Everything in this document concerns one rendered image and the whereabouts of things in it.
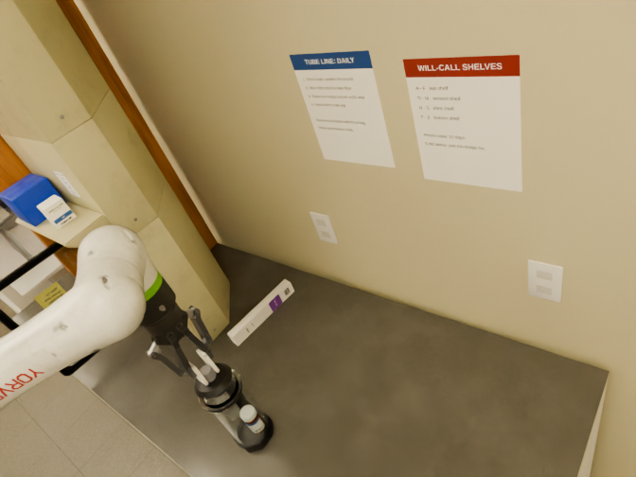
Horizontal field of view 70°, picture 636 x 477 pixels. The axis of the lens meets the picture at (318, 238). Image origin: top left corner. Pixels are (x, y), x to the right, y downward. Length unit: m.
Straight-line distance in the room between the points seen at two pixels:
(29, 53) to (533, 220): 1.08
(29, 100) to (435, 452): 1.16
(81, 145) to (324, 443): 0.91
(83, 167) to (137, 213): 0.18
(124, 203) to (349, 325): 0.71
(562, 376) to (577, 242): 0.36
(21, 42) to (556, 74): 1.00
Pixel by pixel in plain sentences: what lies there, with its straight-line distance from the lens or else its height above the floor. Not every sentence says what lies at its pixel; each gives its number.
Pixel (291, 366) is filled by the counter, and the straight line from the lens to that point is 1.37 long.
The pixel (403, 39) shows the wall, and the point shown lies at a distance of 0.91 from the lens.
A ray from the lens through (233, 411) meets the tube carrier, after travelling 1.14.
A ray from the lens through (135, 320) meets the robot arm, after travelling 0.74.
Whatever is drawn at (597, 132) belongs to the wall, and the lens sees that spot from 0.88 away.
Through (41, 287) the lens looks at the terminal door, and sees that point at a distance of 1.59.
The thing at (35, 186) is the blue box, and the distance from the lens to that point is 1.37.
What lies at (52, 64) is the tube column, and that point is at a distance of 1.18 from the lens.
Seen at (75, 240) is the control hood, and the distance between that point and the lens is 1.22.
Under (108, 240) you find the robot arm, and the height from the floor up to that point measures 1.64.
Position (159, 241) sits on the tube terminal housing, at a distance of 1.33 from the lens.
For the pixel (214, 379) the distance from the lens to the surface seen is 1.09.
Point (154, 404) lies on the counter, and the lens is 1.54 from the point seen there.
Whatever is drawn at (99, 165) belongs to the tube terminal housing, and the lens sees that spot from 1.22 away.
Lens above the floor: 2.01
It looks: 38 degrees down
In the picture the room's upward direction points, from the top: 22 degrees counter-clockwise
